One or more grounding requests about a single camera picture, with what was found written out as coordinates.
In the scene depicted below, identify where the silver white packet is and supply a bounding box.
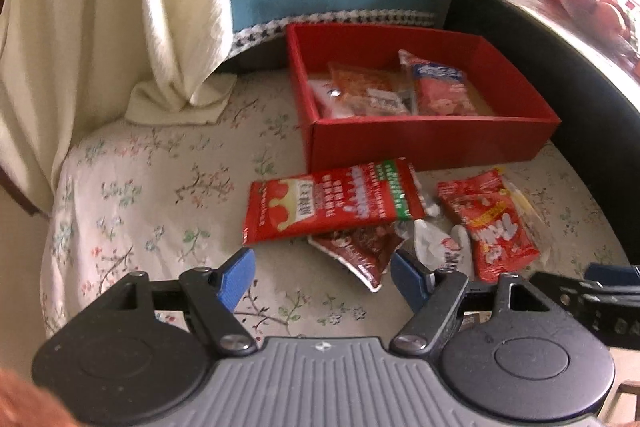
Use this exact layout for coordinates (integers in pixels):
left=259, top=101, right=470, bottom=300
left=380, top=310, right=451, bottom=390
left=396, top=200, right=475, bottom=281

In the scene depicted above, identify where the dark red small snack packet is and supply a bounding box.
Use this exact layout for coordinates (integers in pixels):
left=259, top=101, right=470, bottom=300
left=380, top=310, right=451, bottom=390
left=307, top=223, right=409, bottom=293

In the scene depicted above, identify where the yellow clear bread packet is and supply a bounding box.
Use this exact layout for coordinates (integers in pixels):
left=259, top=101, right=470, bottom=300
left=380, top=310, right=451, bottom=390
left=501, top=173, right=554, bottom=268

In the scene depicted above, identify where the red Trolli candy bag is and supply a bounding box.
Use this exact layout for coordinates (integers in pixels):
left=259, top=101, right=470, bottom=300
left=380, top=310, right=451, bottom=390
left=436, top=169, right=540, bottom=283

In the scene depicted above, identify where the long red snack packet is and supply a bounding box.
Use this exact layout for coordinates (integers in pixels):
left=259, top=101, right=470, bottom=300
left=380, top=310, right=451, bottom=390
left=243, top=158, right=426, bottom=245

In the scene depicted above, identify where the person's hand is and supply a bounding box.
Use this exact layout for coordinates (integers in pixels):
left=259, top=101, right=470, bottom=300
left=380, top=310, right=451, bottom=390
left=0, top=369, right=77, bottom=427

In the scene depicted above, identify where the blue red bean snack packet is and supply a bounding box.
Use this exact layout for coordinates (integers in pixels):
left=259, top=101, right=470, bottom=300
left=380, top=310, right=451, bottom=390
left=398, top=49, right=478, bottom=116

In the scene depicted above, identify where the white pink snack packet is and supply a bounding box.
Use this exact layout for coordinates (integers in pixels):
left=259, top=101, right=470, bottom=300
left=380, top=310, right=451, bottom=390
left=308, top=79, right=355, bottom=119

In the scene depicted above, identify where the red cardboard box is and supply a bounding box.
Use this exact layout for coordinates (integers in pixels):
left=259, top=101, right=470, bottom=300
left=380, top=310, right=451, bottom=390
left=286, top=24, right=560, bottom=172

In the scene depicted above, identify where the orange clear snack packet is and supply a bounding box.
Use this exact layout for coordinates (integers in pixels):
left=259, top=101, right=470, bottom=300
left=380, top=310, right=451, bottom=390
left=329, top=63, right=413, bottom=117

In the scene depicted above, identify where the marble top coffee table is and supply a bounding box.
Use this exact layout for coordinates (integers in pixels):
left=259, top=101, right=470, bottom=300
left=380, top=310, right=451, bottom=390
left=440, top=0, right=639, bottom=245

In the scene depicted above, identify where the cream white blanket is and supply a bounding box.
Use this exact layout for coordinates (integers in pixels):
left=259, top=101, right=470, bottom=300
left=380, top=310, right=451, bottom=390
left=1, top=0, right=235, bottom=213

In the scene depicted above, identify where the red plastic bag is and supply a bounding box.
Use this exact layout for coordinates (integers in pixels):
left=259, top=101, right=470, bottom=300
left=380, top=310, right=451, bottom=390
left=553, top=0, right=639, bottom=79

